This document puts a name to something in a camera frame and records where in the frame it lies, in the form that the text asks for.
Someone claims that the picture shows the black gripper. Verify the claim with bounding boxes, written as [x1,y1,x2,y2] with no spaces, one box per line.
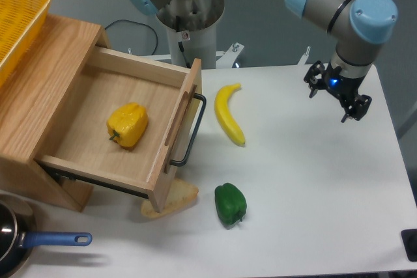
[304,59,372,122]

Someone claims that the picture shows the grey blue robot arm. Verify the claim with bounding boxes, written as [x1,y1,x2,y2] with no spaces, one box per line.
[130,0,398,120]

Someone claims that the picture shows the wooden drawer cabinet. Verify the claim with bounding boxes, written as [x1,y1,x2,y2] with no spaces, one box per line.
[1,14,110,212]

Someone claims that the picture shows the yellow banana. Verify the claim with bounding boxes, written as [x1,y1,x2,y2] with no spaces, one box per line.
[214,83,246,147]

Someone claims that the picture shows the green bell pepper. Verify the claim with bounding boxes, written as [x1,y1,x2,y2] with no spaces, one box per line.
[214,183,247,226]

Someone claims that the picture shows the black table corner clamp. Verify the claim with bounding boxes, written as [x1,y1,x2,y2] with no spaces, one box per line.
[401,229,417,262]

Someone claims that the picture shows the slice of bread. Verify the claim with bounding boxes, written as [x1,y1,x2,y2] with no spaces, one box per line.
[140,178,199,219]

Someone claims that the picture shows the yellow bell pepper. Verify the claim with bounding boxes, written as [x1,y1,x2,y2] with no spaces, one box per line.
[106,102,149,150]

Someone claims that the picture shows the yellow plastic basket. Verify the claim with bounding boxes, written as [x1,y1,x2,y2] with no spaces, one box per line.
[1,0,52,85]

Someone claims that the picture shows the white table frame bracket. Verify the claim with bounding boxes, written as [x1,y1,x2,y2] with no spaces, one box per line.
[297,46,311,66]

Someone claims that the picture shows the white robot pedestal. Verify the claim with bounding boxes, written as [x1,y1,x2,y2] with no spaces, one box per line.
[156,0,225,69]

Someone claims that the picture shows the black cable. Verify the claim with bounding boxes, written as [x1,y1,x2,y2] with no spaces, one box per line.
[104,19,159,56]

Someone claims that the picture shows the blue handled frying pan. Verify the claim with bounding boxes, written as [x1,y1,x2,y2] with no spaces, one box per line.
[1,195,93,277]

